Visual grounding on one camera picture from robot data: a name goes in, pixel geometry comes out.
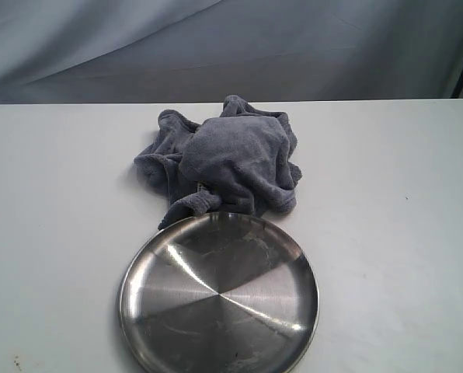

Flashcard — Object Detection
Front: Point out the grey fleece towel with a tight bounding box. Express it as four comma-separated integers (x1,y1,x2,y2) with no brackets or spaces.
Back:
134,95,302,229

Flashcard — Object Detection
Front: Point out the round stainless steel plate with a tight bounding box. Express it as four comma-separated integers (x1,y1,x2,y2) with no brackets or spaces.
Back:
117,213,319,372

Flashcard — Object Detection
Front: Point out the grey backdrop curtain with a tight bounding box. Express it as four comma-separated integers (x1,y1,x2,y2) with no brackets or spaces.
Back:
0,1,463,104

